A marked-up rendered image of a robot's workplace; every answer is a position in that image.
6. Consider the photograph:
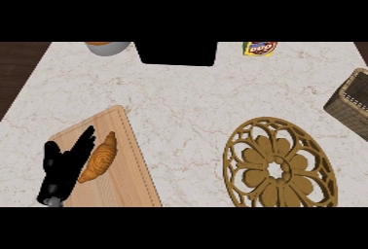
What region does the pale wooden cutting board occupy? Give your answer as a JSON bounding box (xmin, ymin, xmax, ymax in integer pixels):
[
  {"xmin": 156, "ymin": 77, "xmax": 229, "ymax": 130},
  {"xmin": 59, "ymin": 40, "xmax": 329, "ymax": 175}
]
[{"xmin": 47, "ymin": 104, "xmax": 164, "ymax": 208}]

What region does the black appliance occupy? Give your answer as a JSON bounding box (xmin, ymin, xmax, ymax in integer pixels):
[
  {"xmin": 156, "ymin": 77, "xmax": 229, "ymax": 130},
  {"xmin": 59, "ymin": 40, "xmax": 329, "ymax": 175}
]
[{"xmin": 131, "ymin": 42, "xmax": 220, "ymax": 68}]

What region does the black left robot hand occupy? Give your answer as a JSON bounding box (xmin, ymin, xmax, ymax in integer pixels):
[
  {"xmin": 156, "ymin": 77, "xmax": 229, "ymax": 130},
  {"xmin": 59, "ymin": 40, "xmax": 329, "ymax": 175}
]
[{"xmin": 35, "ymin": 124, "xmax": 97, "ymax": 206}]

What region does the grey bowl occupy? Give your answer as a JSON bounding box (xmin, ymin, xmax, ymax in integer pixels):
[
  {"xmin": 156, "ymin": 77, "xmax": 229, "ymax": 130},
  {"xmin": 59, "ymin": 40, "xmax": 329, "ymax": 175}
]
[{"xmin": 84, "ymin": 42, "xmax": 131, "ymax": 57}]

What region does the brown wicker basket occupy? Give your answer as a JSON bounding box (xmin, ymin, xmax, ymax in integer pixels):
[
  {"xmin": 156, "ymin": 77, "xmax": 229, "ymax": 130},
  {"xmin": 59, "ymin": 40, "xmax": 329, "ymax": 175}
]
[{"xmin": 322, "ymin": 67, "xmax": 368, "ymax": 143}]

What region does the yellow snack packet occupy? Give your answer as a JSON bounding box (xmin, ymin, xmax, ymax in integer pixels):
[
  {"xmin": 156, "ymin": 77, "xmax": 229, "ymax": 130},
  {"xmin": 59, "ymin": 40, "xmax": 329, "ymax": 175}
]
[{"xmin": 241, "ymin": 42, "xmax": 279, "ymax": 57}]

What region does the golden brown croissant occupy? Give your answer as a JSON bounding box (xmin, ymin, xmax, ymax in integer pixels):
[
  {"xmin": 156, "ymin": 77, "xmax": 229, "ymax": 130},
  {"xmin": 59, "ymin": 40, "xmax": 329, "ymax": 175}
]
[{"xmin": 77, "ymin": 130, "xmax": 119, "ymax": 185}]

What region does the round golden openwork placemat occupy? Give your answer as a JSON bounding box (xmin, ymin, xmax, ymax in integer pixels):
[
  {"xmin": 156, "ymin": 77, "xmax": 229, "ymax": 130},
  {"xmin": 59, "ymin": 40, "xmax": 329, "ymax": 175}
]
[{"xmin": 221, "ymin": 116, "xmax": 340, "ymax": 208}]

